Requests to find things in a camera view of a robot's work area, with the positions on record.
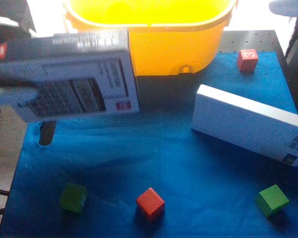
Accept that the green block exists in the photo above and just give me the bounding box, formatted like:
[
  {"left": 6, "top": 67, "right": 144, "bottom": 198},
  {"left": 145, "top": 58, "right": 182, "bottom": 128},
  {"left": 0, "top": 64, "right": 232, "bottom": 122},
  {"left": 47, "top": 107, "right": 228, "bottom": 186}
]
[
  {"left": 255, "top": 184, "right": 290, "bottom": 218},
  {"left": 59, "top": 182, "right": 87, "bottom": 214}
]

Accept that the red block with number three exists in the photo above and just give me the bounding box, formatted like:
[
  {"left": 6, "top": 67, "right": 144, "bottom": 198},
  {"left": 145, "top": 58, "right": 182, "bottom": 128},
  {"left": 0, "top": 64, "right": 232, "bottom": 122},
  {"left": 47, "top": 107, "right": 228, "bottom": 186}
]
[{"left": 237, "top": 49, "right": 260, "bottom": 73}]

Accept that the white box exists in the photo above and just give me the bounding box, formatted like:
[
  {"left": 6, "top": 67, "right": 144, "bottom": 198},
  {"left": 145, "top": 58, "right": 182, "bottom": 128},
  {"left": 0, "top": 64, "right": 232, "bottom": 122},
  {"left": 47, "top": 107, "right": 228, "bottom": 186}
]
[{"left": 191, "top": 84, "right": 298, "bottom": 167}]

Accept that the dark blue product box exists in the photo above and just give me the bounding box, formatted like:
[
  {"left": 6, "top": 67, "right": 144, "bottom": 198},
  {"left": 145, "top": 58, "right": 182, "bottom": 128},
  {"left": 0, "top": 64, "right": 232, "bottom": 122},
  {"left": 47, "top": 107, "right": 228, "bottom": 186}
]
[{"left": 0, "top": 28, "right": 141, "bottom": 123}]

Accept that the yellow plastic tub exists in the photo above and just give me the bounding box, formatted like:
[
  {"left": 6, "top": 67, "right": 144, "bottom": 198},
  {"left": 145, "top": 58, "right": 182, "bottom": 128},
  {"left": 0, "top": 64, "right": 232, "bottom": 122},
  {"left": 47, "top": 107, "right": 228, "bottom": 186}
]
[{"left": 63, "top": 0, "right": 239, "bottom": 77}]

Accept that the plain red block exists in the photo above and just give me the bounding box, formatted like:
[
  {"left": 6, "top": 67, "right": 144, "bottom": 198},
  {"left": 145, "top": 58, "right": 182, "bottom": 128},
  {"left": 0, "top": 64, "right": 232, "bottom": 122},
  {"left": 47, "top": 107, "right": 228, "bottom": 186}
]
[{"left": 136, "top": 187, "right": 166, "bottom": 221}]

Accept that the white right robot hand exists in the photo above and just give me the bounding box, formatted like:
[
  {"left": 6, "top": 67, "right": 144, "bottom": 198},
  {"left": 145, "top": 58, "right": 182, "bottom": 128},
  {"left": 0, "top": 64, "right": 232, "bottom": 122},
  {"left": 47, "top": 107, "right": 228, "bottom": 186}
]
[{"left": 268, "top": 0, "right": 298, "bottom": 18}]

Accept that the blue mat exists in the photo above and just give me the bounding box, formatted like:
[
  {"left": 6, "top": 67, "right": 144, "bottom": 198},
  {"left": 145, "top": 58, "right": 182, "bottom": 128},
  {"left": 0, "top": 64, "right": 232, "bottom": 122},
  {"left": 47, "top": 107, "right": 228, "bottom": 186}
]
[{"left": 0, "top": 51, "right": 298, "bottom": 238}]

